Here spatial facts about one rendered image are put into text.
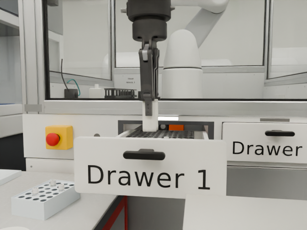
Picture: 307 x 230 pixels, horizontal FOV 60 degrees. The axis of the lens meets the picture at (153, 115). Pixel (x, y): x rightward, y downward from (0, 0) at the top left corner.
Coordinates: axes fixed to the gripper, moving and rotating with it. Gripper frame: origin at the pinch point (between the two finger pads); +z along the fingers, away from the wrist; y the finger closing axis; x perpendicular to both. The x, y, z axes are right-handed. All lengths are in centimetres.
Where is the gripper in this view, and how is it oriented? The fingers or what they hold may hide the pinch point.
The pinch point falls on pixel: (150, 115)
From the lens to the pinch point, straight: 59.6
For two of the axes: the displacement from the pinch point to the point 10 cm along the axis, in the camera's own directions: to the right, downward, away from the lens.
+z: 0.1, 9.9, 1.2
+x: 9.9, 0.1, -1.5
